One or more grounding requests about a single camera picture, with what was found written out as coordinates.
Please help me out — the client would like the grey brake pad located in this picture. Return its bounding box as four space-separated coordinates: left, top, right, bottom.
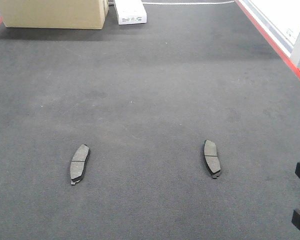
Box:
203 139 222 179
69 144 91 186

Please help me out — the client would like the white carton box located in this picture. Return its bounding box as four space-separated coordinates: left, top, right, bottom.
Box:
114 0 148 25

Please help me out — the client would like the cardboard box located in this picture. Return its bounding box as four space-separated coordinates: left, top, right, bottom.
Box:
0 0 109 30

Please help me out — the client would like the red conveyor side rail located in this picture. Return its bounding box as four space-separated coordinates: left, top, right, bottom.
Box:
235 0 300 80

